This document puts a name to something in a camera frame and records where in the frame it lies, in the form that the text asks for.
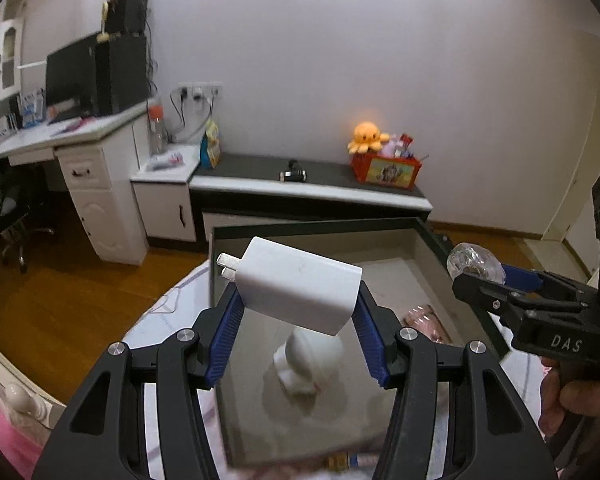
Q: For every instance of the pink plush toy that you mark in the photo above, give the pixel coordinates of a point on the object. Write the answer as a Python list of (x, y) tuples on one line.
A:
[(389, 149)]

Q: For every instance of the orange cap bottle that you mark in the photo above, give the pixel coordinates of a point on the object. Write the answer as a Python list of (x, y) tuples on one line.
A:
[(156, 132)]

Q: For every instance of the blue white box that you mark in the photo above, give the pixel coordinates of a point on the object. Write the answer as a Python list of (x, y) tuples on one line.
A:
[(31, 110)]

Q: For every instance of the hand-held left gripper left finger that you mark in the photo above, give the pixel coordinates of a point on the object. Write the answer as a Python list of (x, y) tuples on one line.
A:
[(224, 332)]

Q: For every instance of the white door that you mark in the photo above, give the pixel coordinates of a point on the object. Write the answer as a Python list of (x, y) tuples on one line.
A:
[(587, 200)]

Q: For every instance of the blue yellow snack bag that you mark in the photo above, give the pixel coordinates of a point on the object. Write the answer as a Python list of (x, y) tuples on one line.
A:
[(211, 147)]

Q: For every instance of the white round figurine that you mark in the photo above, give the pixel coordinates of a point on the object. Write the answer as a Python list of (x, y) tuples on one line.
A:
[(310, 360)]

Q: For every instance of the red toy box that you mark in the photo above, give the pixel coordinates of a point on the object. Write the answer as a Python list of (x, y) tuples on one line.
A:
[(387, 172)]

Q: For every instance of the person's right hand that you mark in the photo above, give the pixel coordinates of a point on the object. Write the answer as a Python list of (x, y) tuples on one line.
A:
[(570, 392)]

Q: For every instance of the dark top low bench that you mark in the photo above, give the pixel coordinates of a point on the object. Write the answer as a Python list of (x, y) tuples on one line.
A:
[(330, 187)]

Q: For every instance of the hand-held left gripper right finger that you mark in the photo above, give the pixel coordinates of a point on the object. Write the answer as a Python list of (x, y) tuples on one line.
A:
[(372, 335)]

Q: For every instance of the orange octopus plush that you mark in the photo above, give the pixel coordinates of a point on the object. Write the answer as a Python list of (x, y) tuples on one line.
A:
[(367, 137)]

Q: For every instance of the black speaker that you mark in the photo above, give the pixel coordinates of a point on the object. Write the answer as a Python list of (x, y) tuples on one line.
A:
[(127, 15)]

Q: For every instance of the white low cabinet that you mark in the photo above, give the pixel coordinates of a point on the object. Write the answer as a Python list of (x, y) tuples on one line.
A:
[(162, 205)]

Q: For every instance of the clear plastic ball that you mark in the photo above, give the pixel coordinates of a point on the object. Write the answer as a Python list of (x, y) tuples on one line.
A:
[(472, 262)]

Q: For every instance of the pink papers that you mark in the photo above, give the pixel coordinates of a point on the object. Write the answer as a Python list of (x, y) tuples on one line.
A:
[(70, 126)]

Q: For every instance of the rose gold cup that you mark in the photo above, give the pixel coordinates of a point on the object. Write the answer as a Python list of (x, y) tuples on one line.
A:
[(425, 325)]

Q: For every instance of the white bed footboard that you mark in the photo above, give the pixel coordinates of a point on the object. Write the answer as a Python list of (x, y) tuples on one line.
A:
[(17, 395)]

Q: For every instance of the pink blanket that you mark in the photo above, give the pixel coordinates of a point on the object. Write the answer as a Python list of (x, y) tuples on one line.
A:
[(5, 440)]

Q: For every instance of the white charger plug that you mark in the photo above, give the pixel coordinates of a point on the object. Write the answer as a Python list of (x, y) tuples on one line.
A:
[(295, 282)]

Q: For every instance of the yellow toy handset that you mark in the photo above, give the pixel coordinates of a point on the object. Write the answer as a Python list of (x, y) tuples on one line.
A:
[(105, 17)]

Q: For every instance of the white wall power outlets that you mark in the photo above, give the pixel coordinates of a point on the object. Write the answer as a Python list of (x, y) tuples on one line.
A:
[(200, 91)]

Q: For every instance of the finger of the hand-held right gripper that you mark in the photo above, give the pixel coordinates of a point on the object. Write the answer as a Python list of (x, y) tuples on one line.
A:
[(485, 292), (522, 276)]

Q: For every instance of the pink packet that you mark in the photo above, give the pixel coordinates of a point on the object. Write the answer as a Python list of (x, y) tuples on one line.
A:
[(166, 161)]

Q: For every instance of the white wall cabinet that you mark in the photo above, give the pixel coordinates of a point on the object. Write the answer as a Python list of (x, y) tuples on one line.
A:
[(0, 60)]

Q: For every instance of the white desk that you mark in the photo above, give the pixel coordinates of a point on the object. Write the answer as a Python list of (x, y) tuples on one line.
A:
[(110, 195)]

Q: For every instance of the dark storage box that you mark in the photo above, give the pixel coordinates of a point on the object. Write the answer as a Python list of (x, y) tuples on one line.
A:
[(390, 245)]

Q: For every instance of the blue yellow battery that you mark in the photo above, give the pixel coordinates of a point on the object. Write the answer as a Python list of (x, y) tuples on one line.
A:
[(352, 460)]

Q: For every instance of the black computer monitor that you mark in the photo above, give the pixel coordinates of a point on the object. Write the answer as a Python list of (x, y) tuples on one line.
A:
[(70, 75)]

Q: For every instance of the black flashlight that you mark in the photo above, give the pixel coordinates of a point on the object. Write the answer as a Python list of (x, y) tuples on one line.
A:
[(292, 175)]

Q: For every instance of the black office chair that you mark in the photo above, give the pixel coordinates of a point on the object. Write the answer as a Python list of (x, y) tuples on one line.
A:
[(10, 210)]

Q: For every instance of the black computer tower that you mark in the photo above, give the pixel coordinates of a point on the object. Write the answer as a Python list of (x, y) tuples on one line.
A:
[(120, 75)]

